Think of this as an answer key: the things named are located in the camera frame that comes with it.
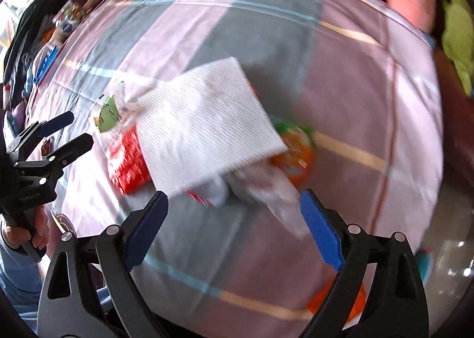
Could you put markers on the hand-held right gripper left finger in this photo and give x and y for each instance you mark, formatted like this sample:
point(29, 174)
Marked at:
point(146, 227)

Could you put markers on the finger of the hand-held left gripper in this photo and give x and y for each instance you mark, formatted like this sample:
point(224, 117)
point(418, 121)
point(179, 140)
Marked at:
point(55, 123)
point(70, 149)

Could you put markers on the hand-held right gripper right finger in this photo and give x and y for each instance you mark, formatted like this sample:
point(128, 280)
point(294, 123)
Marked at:
point(322, 228)

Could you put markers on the clear wrapper with green print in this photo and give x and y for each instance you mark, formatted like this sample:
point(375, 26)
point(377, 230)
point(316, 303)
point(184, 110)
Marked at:
point(111, 116)

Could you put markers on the clear plastic bag red print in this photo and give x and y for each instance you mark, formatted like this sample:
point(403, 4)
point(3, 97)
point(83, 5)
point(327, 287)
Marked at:
point(274, 193)

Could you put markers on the red soda can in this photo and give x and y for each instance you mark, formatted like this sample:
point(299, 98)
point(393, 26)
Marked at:
point(127, 167)

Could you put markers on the orange foil wrapper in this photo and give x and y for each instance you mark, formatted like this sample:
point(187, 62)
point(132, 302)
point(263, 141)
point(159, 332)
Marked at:
point(322, 301)

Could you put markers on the small orange snack packet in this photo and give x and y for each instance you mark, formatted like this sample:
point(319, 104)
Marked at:
point(296, 160)

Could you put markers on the teal plastic bin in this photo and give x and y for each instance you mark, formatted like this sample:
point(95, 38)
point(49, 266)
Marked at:
point(424, 262)

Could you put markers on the white paper towel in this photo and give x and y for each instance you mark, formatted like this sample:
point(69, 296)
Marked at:
point(200, 127)

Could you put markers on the person's left hand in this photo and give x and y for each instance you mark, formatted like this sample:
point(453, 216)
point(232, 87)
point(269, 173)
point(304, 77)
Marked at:
point(9, 236)

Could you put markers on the person's dark blue trousers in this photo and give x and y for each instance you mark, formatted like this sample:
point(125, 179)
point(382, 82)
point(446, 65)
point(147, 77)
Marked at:
point(18, 278)

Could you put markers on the black bag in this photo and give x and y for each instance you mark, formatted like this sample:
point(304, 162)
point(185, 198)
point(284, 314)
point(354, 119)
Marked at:
point(33, 27)

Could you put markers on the shiny snack bags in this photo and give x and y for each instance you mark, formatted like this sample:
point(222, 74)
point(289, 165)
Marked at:
point(68, 21)

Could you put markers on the plaid pink grey blanket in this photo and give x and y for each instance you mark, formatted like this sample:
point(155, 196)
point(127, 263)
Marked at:
point(333, 82)

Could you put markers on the green dinosaur plush toy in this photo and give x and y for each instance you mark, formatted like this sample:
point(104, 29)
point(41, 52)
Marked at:
point(461, 38)

